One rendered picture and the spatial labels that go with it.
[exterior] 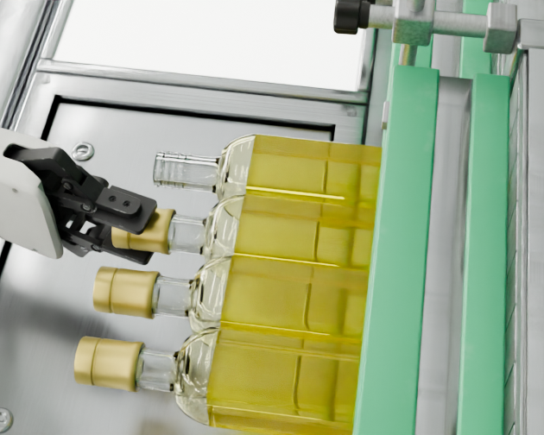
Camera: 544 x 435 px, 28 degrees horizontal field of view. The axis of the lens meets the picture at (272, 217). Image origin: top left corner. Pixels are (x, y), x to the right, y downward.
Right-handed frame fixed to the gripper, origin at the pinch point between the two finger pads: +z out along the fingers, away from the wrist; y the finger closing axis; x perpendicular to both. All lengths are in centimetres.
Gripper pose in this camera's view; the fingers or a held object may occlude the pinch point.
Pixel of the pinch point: (129, 225)
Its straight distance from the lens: 84.4
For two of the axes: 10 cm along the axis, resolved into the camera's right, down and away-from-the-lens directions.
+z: 9.3, 3.1, -2.2
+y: 0.0, -5.6, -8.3
